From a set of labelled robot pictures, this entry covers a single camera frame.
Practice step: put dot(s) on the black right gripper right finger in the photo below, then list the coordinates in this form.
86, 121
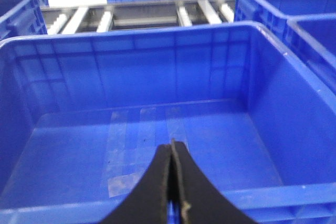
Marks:
198, 200

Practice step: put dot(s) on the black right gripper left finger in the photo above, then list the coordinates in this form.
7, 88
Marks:
147, 202

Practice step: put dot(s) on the blue plastic crate right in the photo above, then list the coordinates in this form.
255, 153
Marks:
82, 116

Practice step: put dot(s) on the blue plastic crate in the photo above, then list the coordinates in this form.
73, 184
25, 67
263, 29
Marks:
22, 17
82, 116

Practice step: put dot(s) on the steel roller conveyor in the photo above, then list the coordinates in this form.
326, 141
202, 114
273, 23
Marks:
137, 15

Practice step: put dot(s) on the blue crate right rear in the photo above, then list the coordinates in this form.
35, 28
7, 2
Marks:
307, 27

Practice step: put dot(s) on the blue plastic crate left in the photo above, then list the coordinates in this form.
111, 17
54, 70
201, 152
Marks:
22, 17

